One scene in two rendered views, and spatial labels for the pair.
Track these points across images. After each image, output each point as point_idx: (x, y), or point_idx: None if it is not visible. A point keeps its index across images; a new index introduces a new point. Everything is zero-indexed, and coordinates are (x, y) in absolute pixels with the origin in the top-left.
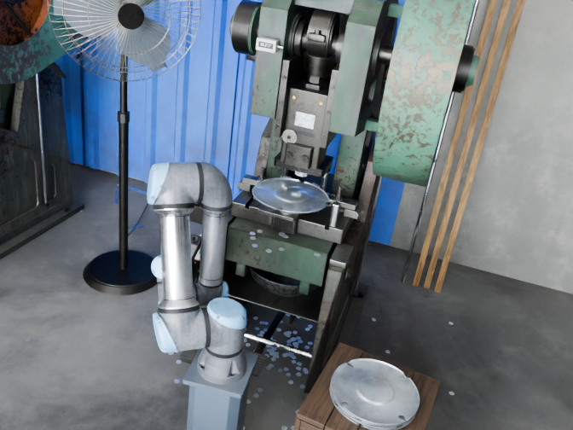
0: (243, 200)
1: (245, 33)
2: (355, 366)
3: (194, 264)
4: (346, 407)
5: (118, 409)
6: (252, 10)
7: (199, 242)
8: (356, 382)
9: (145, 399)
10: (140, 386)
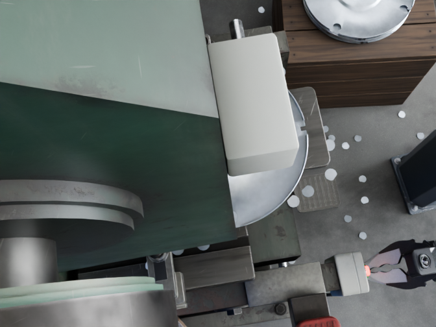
0: (235, 258)
1: (175, 309)
2: (334, 21)
3: (434, 244)
4: (408, 4)
5: (435, 324)
6: (59, 304)
7: (423, 249)
8: (362, 9)
9: (400, 305)
10: (388, 326)
